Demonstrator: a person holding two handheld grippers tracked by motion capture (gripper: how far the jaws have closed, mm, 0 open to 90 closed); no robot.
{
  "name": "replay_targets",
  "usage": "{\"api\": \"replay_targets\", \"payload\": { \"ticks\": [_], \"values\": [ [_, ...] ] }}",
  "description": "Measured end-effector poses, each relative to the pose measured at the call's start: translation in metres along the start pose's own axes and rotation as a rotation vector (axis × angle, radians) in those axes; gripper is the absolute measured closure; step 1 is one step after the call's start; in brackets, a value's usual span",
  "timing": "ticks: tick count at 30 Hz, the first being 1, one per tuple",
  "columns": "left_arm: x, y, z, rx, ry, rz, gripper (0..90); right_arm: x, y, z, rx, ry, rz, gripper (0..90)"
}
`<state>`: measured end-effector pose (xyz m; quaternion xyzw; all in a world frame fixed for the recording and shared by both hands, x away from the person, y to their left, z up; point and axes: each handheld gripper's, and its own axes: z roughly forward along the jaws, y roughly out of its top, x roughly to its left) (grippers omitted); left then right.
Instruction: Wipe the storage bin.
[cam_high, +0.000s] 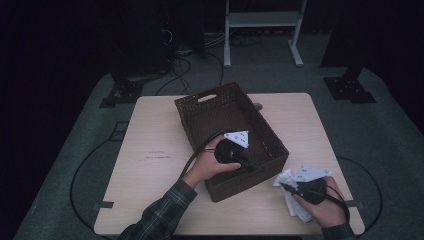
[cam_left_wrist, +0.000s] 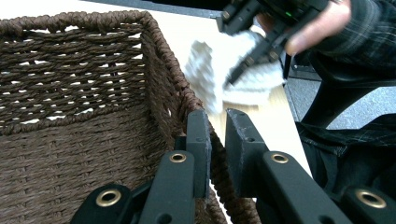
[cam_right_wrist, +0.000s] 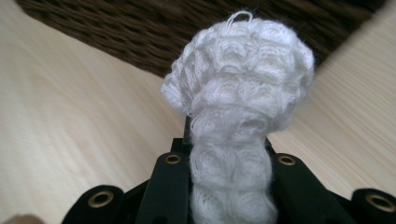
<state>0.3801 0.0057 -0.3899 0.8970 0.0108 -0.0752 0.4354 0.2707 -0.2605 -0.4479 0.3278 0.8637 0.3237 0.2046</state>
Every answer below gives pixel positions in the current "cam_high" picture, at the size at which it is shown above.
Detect brown woven basket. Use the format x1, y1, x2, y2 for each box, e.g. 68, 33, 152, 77
173, 81, 290, 204

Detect person's left hand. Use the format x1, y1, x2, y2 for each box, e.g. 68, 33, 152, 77
182, 134, 242, 190

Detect white metal frame stand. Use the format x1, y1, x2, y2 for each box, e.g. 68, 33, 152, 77
223, 0, 308, 69

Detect person's right hand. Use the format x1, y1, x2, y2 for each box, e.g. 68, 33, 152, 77
292, 175, 348, 229

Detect white floor cable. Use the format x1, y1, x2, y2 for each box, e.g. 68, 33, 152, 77
203, 31, 228, 48

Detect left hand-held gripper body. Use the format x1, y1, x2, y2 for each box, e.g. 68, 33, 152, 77
214, 130, 250, 165

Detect black metal stand base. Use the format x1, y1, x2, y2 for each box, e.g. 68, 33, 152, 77
99, 74, 145, 109
323, 64, 378, 104

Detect dark upright cabinet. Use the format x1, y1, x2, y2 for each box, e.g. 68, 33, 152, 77
109, 0, 174, 78

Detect white waffle cloth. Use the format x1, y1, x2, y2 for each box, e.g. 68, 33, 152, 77
272, 168, 315, 224

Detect left hand-held gripper black cable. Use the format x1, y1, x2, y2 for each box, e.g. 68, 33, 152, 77
179, 129, 234, 181

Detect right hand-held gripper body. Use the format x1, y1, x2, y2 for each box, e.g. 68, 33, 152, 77
294, 164, 333, 206

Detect thin black floor cable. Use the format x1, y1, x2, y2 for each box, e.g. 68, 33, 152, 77
336, 155, 384, 239
69, 138, 134, 234

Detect black floor cables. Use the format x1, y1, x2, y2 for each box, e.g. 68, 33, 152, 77
154, 49, 225, 97

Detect right hand-held gripper black cable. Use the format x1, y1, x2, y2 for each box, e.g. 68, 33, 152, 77
324, 183, 352, 224

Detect hand-held gripper black cable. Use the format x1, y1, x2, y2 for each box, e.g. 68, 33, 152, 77
179, 129, 234, 181
324, 183, 352, 224

